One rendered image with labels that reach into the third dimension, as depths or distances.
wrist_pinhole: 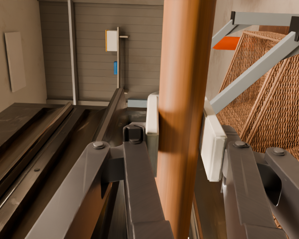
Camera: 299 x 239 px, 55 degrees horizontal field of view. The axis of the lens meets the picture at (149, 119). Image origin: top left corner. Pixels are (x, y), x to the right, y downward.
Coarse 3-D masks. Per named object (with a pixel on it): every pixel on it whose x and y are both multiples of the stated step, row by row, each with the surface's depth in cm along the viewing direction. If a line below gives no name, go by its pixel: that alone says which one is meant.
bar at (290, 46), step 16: (240, 16) 96; (256, 16) 96; (272, 16) 96; (288, 16) 96; (224, 32) 99; (272, 48) 56; (288, 48) 54; (256, 64) 56; (272, 64) 55; (240, 80) 57; (256, 80) 57; (224, 96) 58; (192, 208) 37; (192, 224) 34
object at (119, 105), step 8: (120, 88) 170; (120, 96) 157; (112, 104) 143; (120, 104) 154; (112, 112) 132; (120, 112) 151; (112, 120) 128; (120, 120) 148; (104, 128) 115; (112, 128) 126; (120, 128) 145; (104, 136) 110; (112, 136) 124; (120, 136) 142; (112, 144) 122; (120, 144) 140; (104, 208) 97; (96, 224) 86; (96, 232) 85
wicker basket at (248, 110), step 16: (256, 32) 139; (272, 32) 153; (240, 48) 162; (256, 48) 162; (240, 64) 165; (224, 80) 168; (272, 80) 113; (288, 80) 113; (240, 96) 171; (256, 96) 171; (224, 112) 166; (240, 112) 161; (256, 112) 118; (288, 112) 118; (240, 128) 143; (288, 128) 120
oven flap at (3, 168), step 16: (48, 112) 176; (64, 112) 163; (32, 128) 154; (48, 128) 140; (16, 144) 136; (32, 144) 122; (0, 160) 122; (16, 160) 109; (0, 176) 99; (16, 176) 106; (0, 192) 96
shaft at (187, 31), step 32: (192, 0) 15; (192, 32) 16; (192, 64) 17; (160, 96) 18; (192, 96) 17; (160, 128) 19; (192, 128) 18; (160, 160) 20; (192, 160) 20; (160, 192) 21; (192, 192) 21
